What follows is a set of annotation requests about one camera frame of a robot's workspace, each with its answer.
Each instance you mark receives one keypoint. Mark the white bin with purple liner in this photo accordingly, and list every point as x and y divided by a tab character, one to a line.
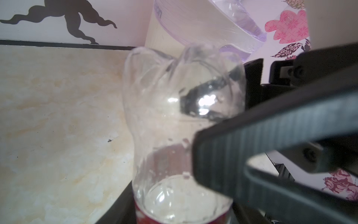
225	24

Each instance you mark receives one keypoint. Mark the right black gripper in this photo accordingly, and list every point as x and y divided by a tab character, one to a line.
302	72

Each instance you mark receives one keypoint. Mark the red-label yellow-cap bottle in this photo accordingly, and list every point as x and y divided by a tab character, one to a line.
164	188

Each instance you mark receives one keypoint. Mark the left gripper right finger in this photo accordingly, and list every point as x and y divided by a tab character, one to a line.
241	214

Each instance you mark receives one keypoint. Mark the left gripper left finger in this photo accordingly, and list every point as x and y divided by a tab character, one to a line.
122	211

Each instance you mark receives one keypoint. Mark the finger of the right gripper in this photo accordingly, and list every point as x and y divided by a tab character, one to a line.
218	99

